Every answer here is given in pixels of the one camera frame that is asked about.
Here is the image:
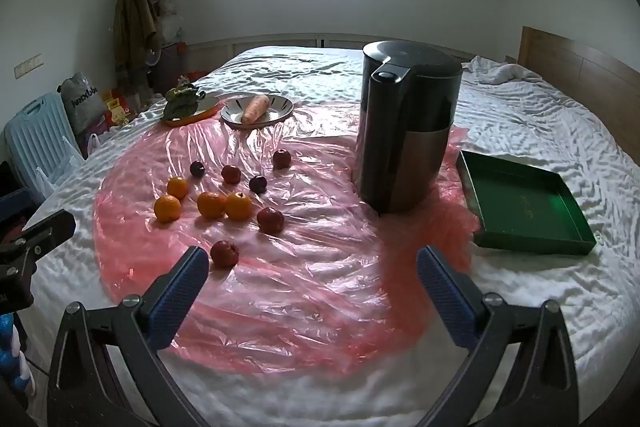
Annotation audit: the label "person's left hand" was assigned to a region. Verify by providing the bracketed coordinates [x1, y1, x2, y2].
[0, 313, 32, 397]

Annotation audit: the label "white striped plate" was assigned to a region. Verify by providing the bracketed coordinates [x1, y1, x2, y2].
[220, 94, 295, 130]

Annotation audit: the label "carrot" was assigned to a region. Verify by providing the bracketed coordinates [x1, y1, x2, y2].
[240, 95, 271, 125]

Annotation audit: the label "wooden headboard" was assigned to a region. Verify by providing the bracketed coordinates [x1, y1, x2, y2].
[517, 26, 640, 108]

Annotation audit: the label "grey printed bag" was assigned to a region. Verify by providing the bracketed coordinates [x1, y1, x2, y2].
[56, 72, 109, 134]

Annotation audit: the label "orange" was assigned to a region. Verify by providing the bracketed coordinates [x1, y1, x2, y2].
[153, 195, 182, 224]
[166, 176, 190, 200]
[224, 192, 253, 222]
[197, 191, 227, 220]

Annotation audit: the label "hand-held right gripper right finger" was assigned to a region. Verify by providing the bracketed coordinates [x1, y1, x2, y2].
[416, 244, 581, 427]

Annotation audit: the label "green leafy vegetable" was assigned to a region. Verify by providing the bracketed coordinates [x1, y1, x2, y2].
[165, 83, 207, 120]

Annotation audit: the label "yellow red boxes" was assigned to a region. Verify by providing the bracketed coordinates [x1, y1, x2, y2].
[101, 88, 132, 128]

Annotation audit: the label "white plastic bag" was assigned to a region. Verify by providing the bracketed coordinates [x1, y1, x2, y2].
[86, 132, 117, 158]

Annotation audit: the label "pink plastic sheet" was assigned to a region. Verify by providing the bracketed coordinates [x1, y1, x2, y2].
[92, 107, 482, 378]

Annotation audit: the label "black steel electric kettle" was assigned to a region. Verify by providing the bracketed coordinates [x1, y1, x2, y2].
[351, 41, 463, 215]

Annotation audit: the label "crumpled white cloth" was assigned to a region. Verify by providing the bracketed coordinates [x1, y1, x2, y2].
[461, 55, 545, 86]

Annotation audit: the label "orange plate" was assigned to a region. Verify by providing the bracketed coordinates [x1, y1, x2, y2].
[162, 97, 223, 128]

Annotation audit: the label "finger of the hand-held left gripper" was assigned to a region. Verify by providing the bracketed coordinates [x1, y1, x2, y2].
[0, 188, 41, 233]
[0, 209, 77, 259]

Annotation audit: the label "green tray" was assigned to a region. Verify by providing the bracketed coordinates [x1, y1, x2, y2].
[456, 149, 598, 256]

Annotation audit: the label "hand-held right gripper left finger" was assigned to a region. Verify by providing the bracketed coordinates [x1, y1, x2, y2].
[47, 246, 226, 427]

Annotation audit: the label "light blue suitcase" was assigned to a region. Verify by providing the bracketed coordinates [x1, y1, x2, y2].
[4, 93, 85, 198]

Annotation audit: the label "brown hanging coat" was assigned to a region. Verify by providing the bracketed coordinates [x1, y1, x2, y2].
[112, 0, 163, 72]

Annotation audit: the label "white wall switch strip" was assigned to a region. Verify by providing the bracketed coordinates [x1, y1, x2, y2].
[15, 54, 44, 80]

